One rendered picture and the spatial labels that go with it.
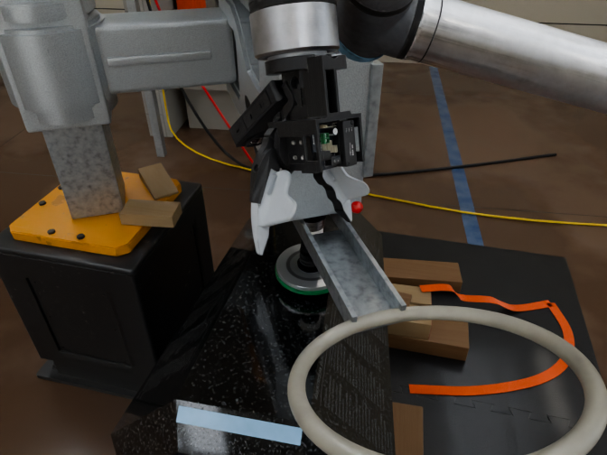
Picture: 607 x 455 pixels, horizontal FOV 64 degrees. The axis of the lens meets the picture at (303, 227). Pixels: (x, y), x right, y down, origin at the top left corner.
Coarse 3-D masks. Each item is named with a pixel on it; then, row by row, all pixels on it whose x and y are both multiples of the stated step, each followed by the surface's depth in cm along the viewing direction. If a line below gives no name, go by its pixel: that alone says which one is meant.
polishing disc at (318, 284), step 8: (288, 248) 155; (296, 248) 155; (280, 256) 151; (288, 256) 151; (296, 256) 151; (280, 264) 149; (288, 264) 149; (296, 264) 149; (280, 272) 146; (288, 272) 146; (296, 272) 146; (288, 280) 143; (296, 280) 143; (304, 280) 143; (312, 280) 143; (320, 280) 143; (296, 288) 141; (304, 288) 140; (312, 288) 140; (320, 288) 141
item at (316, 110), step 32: (288, 64) 48; (320, 64) 47; (288, 96) 51; (320, 96) 48; (288, 128) 50; (320, 128) 50; (352, 128) 51; (288, 160) 53; (320, 160) 48; (352, 160) 52
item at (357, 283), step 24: (336, 216) 132; (312, 240) 119; (336, 240) 127; (360, 240) 119; (336, 264) 119; (360, 264) 119; (336, 288) 105; (360, 288) 111; (384, 288) 108; (360, 312) 105
